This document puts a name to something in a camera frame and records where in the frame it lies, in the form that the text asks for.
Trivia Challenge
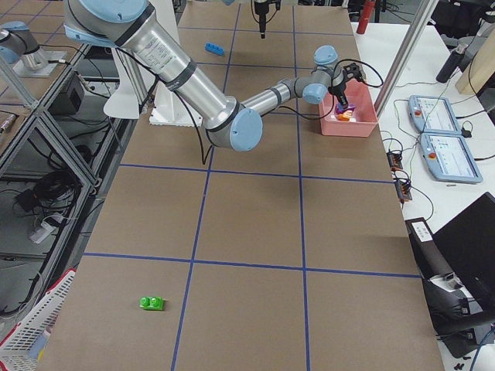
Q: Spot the black box with label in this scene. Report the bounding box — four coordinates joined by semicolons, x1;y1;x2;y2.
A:
405;218;437;279

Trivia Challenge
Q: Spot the lower blue teach pendant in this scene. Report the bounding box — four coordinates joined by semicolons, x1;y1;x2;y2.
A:
419;132;483;184

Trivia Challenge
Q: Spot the black water bottle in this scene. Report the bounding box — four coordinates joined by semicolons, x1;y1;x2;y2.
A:
435;43;469;83

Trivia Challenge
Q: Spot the white plastic basket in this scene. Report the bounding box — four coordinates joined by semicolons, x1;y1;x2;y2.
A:
1;268;76;370

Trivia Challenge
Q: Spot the black laptop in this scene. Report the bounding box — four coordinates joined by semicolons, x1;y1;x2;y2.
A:
433;192;494;309

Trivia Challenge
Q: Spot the blue teach pendant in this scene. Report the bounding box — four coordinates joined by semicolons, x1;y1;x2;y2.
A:
408;95;461;134
419;132;483;184

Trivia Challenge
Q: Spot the green block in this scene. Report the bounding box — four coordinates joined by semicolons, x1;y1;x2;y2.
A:
139;296;166;311

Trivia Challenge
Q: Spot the white camera post with base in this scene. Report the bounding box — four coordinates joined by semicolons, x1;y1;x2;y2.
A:
104;0;202;128

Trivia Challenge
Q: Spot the long blue block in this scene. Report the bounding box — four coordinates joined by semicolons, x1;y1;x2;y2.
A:
204;43;225;56

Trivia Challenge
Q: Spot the upper blue teach pendant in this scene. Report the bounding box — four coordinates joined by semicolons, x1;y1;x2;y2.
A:
408;95;461;134

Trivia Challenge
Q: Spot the pink plastic box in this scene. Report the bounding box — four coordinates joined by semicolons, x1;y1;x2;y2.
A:
319;80;378;138

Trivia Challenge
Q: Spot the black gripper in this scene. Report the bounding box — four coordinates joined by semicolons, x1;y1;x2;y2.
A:
258;15;348;104

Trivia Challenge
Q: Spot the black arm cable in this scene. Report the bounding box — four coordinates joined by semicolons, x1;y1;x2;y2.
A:
111;46;322;168

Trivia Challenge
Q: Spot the red cylinder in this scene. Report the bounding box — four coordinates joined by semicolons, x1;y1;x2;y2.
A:
357;0;376;35

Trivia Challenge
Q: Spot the orange block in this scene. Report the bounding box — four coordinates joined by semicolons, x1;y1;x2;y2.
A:
337;111;353;121

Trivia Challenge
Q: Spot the purple block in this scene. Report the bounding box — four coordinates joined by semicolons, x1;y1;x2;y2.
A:
335;103;356;114

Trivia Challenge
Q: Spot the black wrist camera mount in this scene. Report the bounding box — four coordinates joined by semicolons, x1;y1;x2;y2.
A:
343;62;366;83

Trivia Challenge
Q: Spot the aluminium frame post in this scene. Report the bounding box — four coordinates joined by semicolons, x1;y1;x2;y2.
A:
374;0;439;118

